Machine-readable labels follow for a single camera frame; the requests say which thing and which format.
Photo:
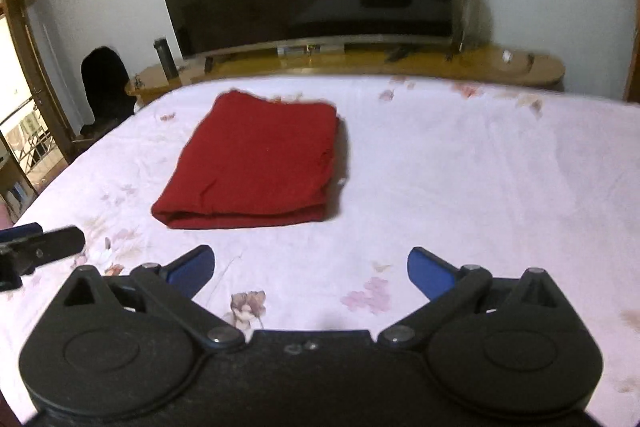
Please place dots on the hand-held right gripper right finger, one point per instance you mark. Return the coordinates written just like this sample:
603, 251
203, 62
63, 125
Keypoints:
430, 274

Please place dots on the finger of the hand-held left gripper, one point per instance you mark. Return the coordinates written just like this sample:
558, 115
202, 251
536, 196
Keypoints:
21, 232
52, 243

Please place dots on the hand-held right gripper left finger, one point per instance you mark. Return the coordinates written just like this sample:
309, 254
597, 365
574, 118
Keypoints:
192, 269

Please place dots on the red garment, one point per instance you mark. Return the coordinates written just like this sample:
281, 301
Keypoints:
255, 157

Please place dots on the white floral bed sheet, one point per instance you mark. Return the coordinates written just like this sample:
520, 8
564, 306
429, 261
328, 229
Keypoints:
450, 187

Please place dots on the metal window grille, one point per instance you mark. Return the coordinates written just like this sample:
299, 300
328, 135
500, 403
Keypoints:
35, 142

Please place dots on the black chair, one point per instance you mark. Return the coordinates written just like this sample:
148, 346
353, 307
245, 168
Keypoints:
105, 87

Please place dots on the wooden television console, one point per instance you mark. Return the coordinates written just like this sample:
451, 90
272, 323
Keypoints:
450, 63

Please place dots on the black cylindrical bottle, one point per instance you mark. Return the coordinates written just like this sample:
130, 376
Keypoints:
165, 57

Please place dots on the small white object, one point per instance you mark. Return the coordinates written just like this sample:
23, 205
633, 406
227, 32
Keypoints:
507, 56

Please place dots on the silver set-top box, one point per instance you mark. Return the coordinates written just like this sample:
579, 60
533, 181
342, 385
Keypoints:
310, 50

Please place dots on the clear glass vase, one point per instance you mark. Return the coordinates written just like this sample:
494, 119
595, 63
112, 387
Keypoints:
460, 24

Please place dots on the brown wooden door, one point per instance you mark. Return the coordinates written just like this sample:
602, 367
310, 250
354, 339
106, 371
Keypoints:
632, 79

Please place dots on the wooden door frame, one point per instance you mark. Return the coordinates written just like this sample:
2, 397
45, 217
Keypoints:
37, 72

